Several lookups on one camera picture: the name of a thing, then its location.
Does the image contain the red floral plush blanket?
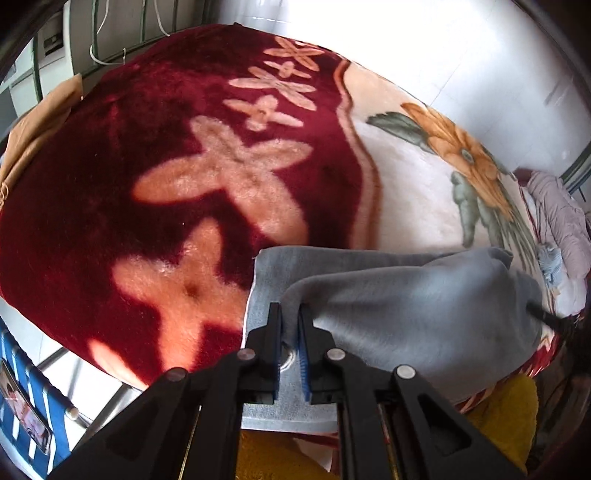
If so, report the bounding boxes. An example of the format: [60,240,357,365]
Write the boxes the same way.
[1,25,552,388]

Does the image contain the blue white box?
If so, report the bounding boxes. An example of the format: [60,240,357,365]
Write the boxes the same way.
[1,324,78,479]

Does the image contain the tan cloth on bed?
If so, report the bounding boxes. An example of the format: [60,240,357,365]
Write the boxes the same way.
[1,74,83,205]

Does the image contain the grey pants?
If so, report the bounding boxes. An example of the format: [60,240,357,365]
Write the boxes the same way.
[242,246,543,434]

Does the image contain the blue striped cloth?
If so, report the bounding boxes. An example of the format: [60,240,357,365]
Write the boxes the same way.
[537,243,563,288]

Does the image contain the green metal bed frame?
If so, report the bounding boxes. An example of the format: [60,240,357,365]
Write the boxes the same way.
[25,1,211,103]

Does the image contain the pink quilted jacket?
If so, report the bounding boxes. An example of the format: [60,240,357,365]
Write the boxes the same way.
[514,168,590,280]

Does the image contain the yellow fuzzy garment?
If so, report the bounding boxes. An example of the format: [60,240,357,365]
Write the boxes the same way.
[235,374,539,479]

